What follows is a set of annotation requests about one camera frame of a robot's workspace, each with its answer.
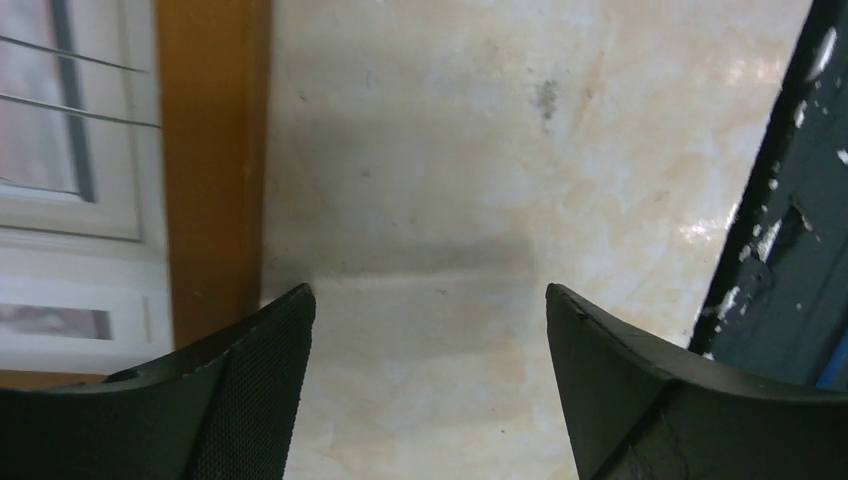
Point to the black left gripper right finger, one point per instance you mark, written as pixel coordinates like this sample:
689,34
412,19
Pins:
639,407

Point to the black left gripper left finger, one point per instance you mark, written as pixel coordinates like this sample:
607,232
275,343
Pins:
223,407

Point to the plant window photo print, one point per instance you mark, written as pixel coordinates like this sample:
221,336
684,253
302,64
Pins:
84,271

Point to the wooden picture frame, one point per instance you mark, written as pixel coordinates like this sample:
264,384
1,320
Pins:
213,69

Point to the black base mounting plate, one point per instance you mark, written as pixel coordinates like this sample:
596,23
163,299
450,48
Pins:
777,303

